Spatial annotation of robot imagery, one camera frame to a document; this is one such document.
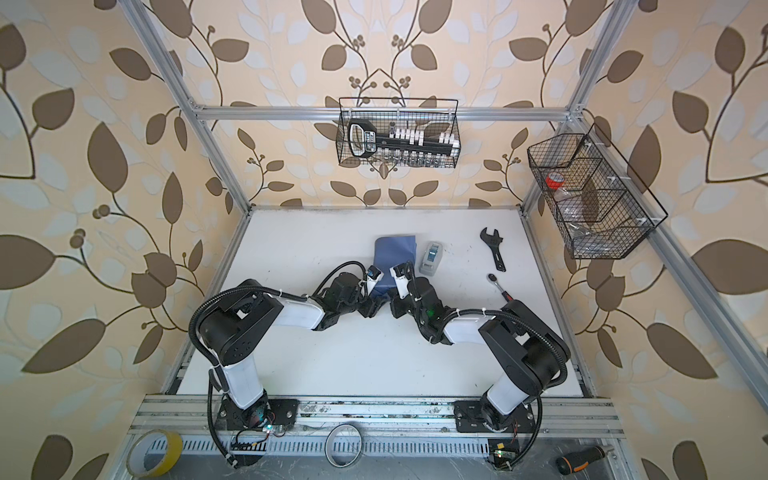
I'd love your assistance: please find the black adjustable wrench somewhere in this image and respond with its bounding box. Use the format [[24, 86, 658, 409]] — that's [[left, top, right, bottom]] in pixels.
[[480, 228, 507, 272]]

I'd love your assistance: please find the orange black screwdriver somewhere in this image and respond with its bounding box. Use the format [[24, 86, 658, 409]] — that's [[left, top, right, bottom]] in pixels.
[[554, 445, 614, 475]]

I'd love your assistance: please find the black socket set rail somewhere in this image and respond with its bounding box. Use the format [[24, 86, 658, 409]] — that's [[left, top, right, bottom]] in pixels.
[[346, 119, 461, 159]]

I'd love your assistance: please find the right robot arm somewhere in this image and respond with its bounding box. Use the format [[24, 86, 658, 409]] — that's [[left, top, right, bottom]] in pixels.
[[387, 277, 571, 432]]

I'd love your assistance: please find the yellow tape roll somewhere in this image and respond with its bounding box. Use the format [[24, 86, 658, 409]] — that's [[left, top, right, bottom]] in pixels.
[[126, 429, 183, 478]]

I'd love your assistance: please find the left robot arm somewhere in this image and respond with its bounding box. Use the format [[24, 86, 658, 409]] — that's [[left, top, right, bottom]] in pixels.
[[188, 261, 384, 427]]

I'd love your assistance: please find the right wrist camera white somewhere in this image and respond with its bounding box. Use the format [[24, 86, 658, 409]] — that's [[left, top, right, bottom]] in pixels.
[[390, 262, 413, 299]]

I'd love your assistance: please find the back wire basket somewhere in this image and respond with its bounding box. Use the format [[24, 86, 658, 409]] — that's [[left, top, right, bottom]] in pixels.
[[335, 95, 462, 169]]

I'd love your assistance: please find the wire basket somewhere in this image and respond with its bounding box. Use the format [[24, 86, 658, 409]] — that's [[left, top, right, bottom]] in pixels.
[[527, 124, 668, 260], [335, 95, 462, 169]]

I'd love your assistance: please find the red handled ratchet wrench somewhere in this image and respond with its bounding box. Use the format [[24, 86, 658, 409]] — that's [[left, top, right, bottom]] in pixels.
[[487, 273, 514, 302]]

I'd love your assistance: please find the right wire basket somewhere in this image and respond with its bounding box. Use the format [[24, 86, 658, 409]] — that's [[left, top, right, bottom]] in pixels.
[[527, 124, 668, 260]]

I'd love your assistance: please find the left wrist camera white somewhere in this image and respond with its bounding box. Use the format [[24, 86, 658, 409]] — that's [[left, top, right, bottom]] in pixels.
[[365, 265, 383, 291]]

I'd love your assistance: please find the grey ring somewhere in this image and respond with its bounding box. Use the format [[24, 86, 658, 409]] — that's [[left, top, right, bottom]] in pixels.
[[323, 422, 365, 469]]

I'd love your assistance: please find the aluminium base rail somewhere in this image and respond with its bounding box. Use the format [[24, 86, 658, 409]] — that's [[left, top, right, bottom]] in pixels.
[[122, 394, 625, 458]]

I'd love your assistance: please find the red capped plastic item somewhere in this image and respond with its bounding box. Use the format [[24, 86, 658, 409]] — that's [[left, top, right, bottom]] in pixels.
[[545, 171, 565, 191]]

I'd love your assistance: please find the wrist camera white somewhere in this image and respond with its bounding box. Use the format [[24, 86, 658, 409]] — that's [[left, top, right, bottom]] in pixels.
[[390, 262, 413, 299], [365, 265, 383, 291]]

